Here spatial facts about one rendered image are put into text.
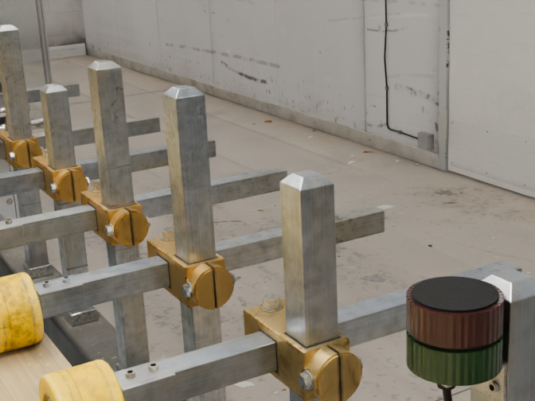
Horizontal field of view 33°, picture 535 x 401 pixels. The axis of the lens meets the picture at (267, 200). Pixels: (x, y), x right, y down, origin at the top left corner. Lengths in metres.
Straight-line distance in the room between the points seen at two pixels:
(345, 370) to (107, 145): 0.54
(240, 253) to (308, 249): 0.32
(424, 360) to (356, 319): 0.34
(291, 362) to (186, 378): 0.10
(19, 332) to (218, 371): 0.26
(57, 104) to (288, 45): 4.62
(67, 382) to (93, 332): 0.75
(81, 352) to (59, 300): 0.46
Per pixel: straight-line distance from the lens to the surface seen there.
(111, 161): 1.24
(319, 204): 0.79
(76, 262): 1.54
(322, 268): 0.81
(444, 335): 0.56
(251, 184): 1.39
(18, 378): 0.99
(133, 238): 1.25
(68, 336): 1.55
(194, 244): 1.03
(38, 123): 2.57
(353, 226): 1.19
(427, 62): 4.87
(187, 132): 1.00
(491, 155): 4.60
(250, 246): 1.12
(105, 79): 1.22
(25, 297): 1.01
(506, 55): 4.44
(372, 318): 0.92
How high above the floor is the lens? 1.35
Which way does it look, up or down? 18 degrees down
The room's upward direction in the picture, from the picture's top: 3 degrees counter-clockwise
